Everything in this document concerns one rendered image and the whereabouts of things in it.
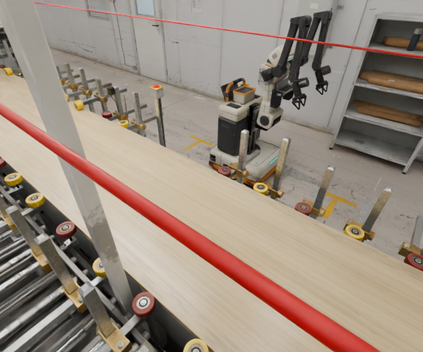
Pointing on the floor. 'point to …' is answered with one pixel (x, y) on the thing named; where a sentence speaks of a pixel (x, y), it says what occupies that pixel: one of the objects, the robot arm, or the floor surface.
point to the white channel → (62, 132)
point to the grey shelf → (400, 28)
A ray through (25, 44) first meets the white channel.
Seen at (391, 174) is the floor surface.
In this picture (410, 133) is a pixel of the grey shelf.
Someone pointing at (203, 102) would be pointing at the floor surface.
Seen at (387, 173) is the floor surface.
